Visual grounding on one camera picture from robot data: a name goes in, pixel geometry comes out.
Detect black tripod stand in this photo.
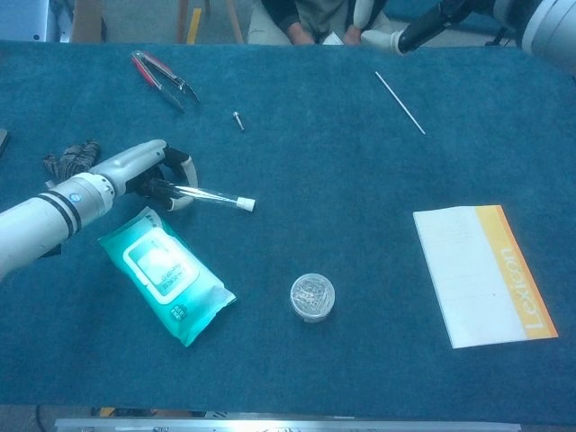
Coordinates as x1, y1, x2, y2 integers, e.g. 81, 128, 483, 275
484, 26, 514, 47

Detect round clear clip container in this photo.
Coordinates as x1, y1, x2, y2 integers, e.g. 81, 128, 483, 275
290, 272, 337, 323

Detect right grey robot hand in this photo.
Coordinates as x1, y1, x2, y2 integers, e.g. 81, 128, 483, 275
353, 0, 526, 58

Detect seated person in dark jacket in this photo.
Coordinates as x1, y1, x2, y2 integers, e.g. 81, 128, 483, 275
246, 0, 392, 47

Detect red-handled metal tongs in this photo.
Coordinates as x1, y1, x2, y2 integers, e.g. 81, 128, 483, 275
130, 49, 203, 113

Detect blue felt table cloth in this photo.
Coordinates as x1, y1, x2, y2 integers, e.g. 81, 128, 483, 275
0, 39, 576, 427

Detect brown cardboard box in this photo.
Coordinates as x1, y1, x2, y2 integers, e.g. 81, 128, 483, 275
69, 0, 105, 44

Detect white orange Lexicon book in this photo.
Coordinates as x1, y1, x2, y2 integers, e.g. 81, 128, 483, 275
412, 204, 560, 350

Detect silver metal cabinet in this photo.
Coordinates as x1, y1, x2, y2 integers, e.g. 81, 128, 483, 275
0, 0, 73, 43

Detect aluminium frame rail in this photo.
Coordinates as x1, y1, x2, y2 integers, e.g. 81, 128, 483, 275
54, 417, 522, 432

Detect thin white rod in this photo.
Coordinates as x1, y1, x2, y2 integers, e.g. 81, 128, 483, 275
374, 70, 427, 136

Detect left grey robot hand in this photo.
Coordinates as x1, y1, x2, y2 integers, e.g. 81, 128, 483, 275
89, 139, 202, 212

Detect teal wet wipes pack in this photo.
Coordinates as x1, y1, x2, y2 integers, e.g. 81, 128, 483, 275
96, 205, 238, 348

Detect transparent glass test tube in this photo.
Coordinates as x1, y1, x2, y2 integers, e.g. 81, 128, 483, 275
150, 177, 242, 209

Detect striped knit work glove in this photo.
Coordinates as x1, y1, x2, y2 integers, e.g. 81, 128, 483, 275
42, 138, 101, 181

